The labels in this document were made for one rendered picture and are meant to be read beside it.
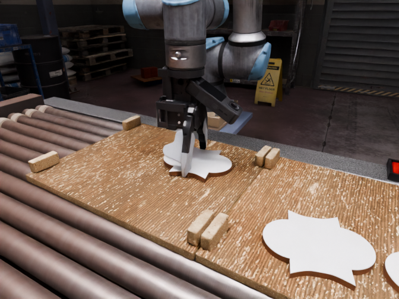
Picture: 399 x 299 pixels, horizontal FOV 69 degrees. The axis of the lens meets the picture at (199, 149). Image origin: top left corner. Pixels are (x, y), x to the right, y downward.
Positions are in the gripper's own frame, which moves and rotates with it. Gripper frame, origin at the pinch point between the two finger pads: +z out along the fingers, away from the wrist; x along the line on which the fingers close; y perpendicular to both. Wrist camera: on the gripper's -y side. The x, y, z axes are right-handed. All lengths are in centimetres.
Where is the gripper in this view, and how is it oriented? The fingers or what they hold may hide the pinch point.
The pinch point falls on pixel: (196, 161)
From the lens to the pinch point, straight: 63.2
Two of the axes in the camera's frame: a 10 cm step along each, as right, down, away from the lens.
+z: 0.0, 8.9, 4.5
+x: -3.2, 4.2, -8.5
